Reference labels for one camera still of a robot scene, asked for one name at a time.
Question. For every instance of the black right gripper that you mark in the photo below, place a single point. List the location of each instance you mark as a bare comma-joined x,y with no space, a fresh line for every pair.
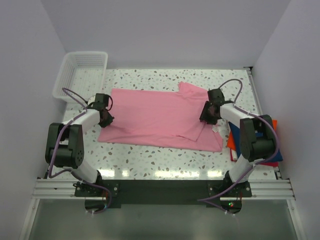
204,116

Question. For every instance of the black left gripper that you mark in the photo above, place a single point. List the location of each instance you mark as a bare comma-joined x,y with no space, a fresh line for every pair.
108,121

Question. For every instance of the pink t shirt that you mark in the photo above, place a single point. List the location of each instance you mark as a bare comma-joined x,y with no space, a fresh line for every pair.
161,119

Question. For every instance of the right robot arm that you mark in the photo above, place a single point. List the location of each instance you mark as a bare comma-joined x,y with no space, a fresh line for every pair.
257,138

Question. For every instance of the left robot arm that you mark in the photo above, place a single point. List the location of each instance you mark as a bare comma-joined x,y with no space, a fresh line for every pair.
65,141

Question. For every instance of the white plastic basket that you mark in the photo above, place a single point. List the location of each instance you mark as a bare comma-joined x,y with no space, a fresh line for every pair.
82,72

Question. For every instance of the orange folded t shirt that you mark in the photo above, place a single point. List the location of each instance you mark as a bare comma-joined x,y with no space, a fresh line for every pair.
231,142

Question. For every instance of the red folded t shirt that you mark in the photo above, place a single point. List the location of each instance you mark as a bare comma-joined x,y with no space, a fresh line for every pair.
234,158

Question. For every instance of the blue folded t shirt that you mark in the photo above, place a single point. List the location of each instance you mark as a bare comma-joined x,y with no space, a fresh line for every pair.
236,135

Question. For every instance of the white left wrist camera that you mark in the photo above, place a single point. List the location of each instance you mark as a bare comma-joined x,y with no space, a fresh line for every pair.
91,100

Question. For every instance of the aluminium right side rail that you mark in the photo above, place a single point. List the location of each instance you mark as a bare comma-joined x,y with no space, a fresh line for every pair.
277,172

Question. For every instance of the aluminium rail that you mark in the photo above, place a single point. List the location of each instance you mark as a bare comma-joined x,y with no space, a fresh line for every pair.
261,189
277,172

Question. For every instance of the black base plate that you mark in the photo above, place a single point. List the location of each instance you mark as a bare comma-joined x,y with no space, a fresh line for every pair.
113,194

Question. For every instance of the aluminium front rail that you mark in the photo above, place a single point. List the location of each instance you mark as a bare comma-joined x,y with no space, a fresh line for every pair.
261,189

